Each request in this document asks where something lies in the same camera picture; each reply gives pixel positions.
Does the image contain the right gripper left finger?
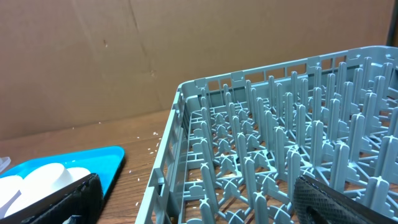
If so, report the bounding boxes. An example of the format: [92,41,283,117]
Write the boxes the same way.
[21,173,103,223]

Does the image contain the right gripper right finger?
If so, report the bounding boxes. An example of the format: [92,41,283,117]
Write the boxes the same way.
[293,175,397,224]

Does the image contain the pale green bowl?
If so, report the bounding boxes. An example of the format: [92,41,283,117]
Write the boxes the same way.
[1,167,91,218]

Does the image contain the white plastic cup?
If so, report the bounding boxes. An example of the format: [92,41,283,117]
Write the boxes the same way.
[4,163,81,217]

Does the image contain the grey dishwasher rack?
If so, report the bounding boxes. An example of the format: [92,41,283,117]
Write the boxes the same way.
[136,46,397,223]

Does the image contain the teal plastic serving tray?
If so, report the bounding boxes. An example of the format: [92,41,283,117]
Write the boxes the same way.
[1,146,125,197]

